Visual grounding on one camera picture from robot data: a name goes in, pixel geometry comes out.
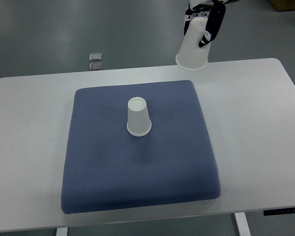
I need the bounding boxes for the black white robotic hand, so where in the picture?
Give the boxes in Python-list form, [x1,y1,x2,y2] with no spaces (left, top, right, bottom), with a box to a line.
[184,0,236,48]

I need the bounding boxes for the white paper cup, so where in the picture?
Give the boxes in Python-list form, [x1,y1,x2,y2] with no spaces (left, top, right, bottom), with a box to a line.
[176,17,210,71]
[127,97,152,137]

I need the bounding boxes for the cardboard box corner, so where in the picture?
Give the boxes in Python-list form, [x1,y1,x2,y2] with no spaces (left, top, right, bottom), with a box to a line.
[269,0,295,12]

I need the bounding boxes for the upper metal floor plate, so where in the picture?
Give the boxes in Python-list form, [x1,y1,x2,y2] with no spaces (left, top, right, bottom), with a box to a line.
[89,52,102,61]

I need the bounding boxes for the metal floor plate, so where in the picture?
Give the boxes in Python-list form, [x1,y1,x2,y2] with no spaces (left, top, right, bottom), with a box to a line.
[89,52,102,61]
[89,62,103,71]

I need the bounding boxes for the lower metal floor plate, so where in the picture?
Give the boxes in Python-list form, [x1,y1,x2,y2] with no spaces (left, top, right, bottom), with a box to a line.
[89,62,103,71]

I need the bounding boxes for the blue textured cushion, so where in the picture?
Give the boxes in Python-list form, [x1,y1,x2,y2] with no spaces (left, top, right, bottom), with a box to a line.
[61,80,221,214]

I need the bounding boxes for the black desk control panel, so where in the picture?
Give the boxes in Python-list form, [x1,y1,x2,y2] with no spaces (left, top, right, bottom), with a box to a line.
[263,207,295,216]

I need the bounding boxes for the white table leg right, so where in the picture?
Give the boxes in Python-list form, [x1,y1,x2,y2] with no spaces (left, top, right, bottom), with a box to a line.
[234,212,251,236]

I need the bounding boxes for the white table leg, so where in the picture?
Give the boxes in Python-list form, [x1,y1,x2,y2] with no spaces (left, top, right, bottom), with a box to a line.
[234,212,251,236]
[56,228,68,236]

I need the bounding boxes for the white table leg left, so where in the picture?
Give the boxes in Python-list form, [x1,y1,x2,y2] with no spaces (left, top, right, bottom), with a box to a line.
[56,228,68,236]

